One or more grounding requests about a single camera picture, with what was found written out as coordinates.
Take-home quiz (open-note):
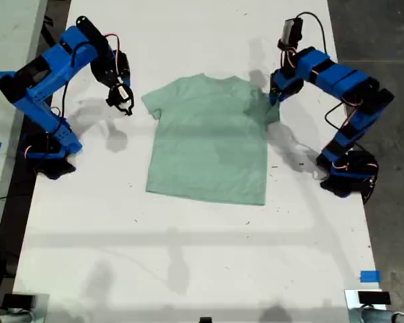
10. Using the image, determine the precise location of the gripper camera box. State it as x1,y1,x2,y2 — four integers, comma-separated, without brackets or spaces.
111,83,131,103
278,16,305,46

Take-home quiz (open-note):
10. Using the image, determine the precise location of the black arm base cable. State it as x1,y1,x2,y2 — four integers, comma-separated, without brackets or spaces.
362,171,380,205

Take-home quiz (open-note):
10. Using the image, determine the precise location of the gripper camera cable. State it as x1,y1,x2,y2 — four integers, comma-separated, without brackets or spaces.
296,11,331,57
61,78,72,119

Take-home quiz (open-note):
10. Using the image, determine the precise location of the pale grey tube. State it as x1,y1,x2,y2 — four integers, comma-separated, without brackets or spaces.
349,306,404,323
0,311,36,323

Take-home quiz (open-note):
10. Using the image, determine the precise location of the white metal bracket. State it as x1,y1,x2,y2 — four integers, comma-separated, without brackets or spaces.
344,289,388,323

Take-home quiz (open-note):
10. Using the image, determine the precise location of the small black box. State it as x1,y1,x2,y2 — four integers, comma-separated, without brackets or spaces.
358,291,391,306
2,293,35,309

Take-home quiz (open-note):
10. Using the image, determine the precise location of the pale green T-shirt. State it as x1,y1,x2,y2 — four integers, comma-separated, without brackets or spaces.
141,73,281,206

